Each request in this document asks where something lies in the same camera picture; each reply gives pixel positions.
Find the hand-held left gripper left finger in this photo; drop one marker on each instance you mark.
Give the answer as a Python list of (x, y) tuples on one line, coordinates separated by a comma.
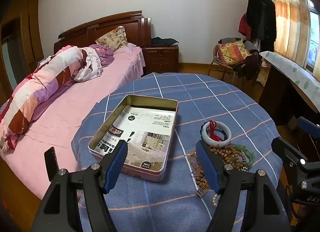
[(116, 164)]

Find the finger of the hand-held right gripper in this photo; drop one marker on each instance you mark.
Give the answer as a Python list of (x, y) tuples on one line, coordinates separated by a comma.
[(287, 154), (310, 125)]

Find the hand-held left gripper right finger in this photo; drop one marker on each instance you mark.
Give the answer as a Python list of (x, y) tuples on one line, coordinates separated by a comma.
[(207, 167)]

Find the white jade bangle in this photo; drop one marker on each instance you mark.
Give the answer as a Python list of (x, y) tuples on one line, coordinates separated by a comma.
[(217, 144)]

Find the metal band wristwatch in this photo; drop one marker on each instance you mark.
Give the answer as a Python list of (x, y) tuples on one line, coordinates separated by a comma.
[(201, 193)]

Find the pink metal tin box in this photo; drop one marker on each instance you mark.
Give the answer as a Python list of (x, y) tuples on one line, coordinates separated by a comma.
[(150, 175)]

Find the dark wooden desk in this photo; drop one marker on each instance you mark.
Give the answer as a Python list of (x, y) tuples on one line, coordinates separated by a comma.
[(277, 97)]

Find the printed paper liner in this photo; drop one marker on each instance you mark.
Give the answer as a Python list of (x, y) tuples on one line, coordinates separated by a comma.
[(155, 124)]

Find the leaf print desk cover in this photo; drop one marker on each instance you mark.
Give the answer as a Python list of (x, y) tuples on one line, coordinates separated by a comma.
[(290, 68)]

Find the black phone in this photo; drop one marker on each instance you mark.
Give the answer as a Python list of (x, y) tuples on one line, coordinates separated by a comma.
[(51, 162)]

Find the blue plaid tablecloth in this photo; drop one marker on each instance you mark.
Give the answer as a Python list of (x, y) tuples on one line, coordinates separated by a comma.
[(200, 97)]

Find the bed with pink sheet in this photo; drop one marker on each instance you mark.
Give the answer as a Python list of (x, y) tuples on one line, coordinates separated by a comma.
[(75, 107)]

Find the dark clothes on chair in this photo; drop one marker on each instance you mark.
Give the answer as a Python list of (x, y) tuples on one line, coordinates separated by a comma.
[(250, 66)]

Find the window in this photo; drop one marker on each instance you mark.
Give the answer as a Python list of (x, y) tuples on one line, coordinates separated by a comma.
[(314, 36)]

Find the orange patterned curtain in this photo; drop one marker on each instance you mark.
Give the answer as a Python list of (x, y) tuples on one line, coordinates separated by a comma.
[(287, 21)]

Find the colourful patchwork cushion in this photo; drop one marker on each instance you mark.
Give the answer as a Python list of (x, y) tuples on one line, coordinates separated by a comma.
[(232, 51)]

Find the pink patchwork quilt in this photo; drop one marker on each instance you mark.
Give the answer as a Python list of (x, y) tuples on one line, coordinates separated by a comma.
[(37, 91)]

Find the purple blanket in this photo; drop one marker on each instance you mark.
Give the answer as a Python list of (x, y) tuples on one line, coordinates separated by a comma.
[(105, 51)]

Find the wooden nightstand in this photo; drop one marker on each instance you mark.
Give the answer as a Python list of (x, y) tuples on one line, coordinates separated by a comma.
[(160, 58)]

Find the black hanging coat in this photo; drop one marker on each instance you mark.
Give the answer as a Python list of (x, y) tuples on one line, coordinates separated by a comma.
[(265, 19)]

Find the red hanging jacket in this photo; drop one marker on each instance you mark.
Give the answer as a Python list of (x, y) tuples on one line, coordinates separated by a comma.
[(243, 26)]

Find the floral pillow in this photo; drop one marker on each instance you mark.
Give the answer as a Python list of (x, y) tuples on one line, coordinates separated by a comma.
[(113, 38)]

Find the dark folded clothes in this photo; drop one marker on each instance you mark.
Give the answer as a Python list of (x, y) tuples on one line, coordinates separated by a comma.
[(163, 41)]

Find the wooden headboard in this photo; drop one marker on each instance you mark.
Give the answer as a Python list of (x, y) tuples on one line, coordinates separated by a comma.
[(105, 25)]

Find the wooden wardrobe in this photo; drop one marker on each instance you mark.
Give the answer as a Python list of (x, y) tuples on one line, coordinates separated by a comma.
[(30, 34)]

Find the metal frame chair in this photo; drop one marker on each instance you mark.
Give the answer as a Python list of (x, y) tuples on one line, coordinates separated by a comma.
[(220, 65)]

